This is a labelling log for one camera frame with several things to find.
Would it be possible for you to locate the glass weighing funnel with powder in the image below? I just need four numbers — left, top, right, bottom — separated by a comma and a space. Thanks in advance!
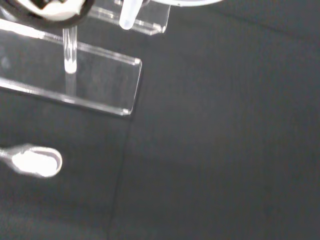
0, 143, 64, 179

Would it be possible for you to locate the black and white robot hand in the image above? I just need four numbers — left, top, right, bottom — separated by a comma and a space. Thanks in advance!
0, 0, 95, 29

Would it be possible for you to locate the clear acrylic funnel stand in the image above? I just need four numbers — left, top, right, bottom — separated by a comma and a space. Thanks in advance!
0, 0, 173, 118

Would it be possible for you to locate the black cloth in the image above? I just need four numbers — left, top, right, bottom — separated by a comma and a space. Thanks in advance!
0, 0, 320, 240

